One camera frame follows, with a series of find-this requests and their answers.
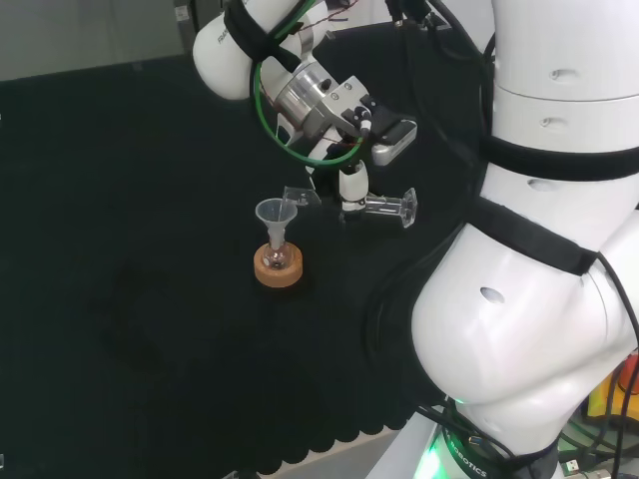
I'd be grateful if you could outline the clear glass graduated cylinder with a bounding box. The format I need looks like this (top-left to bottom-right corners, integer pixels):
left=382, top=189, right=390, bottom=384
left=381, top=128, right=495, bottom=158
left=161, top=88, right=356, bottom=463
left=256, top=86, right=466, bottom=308
left=280, top=185, right=418, bottom=231

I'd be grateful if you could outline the clear glass round-bottom flask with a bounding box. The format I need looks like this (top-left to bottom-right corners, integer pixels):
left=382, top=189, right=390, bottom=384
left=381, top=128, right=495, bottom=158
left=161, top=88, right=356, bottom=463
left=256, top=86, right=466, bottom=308
left=263, top=234, right=293, bottom=270

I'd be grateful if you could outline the clear plastic funnel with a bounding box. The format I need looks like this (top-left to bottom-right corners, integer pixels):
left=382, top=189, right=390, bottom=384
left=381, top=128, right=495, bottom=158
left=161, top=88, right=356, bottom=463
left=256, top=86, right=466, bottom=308
left=255, top=198, right=300, bottom=250

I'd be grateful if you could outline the black bench cloth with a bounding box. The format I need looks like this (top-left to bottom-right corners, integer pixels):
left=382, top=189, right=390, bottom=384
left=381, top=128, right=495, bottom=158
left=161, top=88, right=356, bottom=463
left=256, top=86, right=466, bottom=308
left=0, top=22, right=495, bottom=475

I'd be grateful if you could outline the yellow stop button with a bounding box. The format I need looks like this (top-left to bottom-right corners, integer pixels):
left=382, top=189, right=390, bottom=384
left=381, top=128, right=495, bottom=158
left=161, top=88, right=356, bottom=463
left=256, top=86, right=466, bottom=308
left=586, top=348, right=639, bottom=420

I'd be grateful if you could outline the cork ring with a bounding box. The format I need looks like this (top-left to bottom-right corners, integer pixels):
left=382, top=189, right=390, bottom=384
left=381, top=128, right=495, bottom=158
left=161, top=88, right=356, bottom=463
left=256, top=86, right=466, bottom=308
left=253, top=242, right=305, bottom=288

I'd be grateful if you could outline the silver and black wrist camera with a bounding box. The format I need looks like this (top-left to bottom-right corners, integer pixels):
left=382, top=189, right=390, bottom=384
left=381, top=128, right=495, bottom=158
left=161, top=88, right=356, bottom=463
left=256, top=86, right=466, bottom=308
left=369, top=107, right=418, bottom=168

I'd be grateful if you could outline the green cable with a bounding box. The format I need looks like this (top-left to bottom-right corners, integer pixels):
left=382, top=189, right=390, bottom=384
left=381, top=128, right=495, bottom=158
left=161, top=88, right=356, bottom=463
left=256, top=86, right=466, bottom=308
left=253, top=0, right=365, bottom=167

